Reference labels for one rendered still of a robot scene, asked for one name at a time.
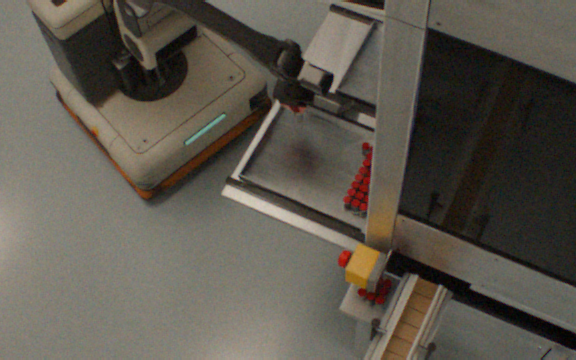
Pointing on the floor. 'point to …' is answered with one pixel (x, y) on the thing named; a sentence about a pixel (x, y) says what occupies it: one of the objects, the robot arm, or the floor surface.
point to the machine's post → (393, 126)
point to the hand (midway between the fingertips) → (298, 109)
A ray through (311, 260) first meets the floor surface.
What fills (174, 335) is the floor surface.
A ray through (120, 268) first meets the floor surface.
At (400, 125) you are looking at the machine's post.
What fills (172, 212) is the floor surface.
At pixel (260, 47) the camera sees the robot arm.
